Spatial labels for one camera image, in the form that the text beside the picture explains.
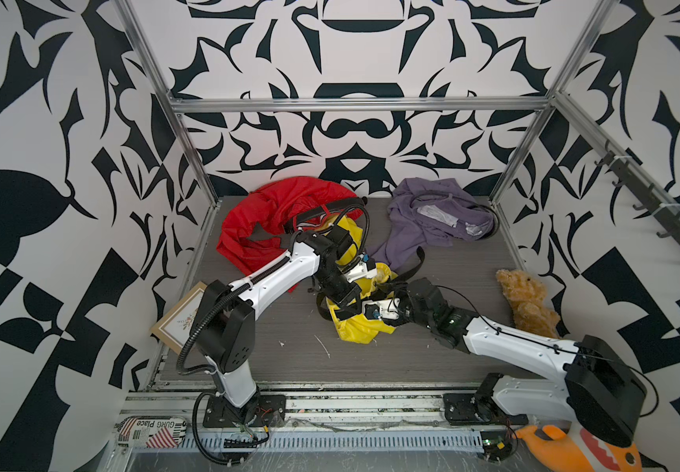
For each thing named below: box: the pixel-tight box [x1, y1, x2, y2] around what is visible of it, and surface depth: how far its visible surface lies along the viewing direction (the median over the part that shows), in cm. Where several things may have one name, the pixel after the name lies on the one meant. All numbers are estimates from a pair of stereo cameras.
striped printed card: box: [116, 415, 189, 449], surface depth 71 cm
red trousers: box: [218, 177, 365, 275], surface depth 107 cm
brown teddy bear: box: [496, 269, 562, 340], surface depth 89 cm
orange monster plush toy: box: [515, 422, 644, 472], surface depth 66 cm
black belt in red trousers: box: [284, 196, 369, 235], surface depth 104 cm
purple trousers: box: [370, 177, 495, 271], surface depth 110 cm
